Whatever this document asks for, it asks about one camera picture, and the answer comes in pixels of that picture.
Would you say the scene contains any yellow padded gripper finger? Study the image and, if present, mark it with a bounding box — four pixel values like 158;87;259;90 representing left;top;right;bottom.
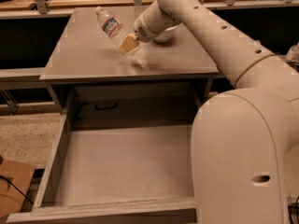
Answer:
119;33;139;55

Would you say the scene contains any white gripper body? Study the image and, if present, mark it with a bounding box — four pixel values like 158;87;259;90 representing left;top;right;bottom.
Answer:
134;14;156;43

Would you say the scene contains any clear plastic water bottle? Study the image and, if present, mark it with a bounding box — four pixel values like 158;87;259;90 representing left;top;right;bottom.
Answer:
94;6;149;67

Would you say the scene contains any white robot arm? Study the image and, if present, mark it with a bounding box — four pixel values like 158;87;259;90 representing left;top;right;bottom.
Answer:
130;0;299;224

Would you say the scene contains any grey cabinet counter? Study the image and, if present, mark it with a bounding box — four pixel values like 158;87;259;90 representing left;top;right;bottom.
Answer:
39;5;219;114

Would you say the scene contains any grey open top drawer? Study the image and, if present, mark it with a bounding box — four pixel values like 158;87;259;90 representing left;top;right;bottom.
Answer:
7;89;199;224

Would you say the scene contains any white ceramic bowl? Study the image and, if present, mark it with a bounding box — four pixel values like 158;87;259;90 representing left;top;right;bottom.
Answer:
154;26;177;43

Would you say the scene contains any brown cardboard box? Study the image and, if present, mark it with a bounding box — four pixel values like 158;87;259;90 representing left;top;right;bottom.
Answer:
0;156;35;217

